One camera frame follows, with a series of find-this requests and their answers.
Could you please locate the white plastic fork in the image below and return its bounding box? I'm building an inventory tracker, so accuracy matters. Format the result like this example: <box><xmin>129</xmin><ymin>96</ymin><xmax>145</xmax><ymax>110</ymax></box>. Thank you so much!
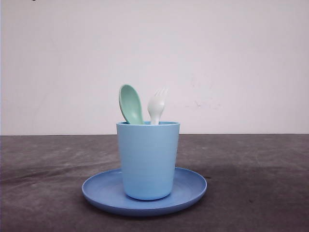
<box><xmin>147</xmin><ymin>87</ymin><xmax>168</xmax><ymax>125</ymax></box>

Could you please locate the mint green plastic spoon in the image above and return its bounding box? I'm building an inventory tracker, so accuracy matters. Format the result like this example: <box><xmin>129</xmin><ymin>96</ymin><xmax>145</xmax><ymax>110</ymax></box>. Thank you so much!
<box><xmin>118</xmin><ymin>84</ymin><xmax>144</xmax><ymax>125</ymax></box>

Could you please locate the blue plastic plate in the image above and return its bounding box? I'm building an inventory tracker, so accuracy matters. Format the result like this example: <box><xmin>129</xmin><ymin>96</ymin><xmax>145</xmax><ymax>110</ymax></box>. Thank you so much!
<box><xmin>81</xmin><ymin>167</ymin><xmax>207</xmax><ymax>217</ymax></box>

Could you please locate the light blue plastic cup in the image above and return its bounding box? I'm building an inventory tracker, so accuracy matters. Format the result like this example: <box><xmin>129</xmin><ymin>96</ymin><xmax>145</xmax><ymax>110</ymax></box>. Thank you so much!
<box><xmin>116</xmin><ymin>121</ymin><xmax>180</xmax><ymax>200</ymax></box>

